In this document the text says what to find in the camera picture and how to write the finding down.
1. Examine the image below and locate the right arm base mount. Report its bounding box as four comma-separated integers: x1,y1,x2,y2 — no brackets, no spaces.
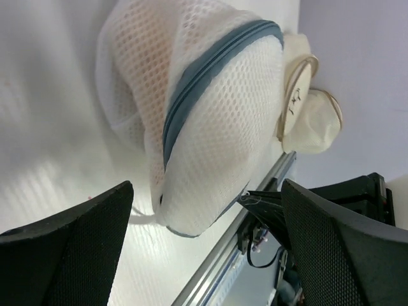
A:
237,191,303,305

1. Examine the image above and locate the white mesh laundry bag blue zipper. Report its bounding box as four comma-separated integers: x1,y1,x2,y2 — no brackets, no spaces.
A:
95,1,284,238

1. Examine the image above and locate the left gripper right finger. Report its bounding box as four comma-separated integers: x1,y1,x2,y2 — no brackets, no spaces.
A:
281,179,407,305

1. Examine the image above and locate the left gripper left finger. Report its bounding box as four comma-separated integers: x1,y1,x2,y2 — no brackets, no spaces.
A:
1,181,133,305

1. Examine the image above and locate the cream laundry bag right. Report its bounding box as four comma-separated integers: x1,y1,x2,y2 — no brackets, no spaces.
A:
282,89,343,154

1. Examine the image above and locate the aluminium mounting rail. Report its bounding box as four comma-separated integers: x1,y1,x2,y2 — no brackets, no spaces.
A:
171,151,297,306

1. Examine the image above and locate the pink bra inside mesh bag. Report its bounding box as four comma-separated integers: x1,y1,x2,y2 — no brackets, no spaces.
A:
114,6,186,154

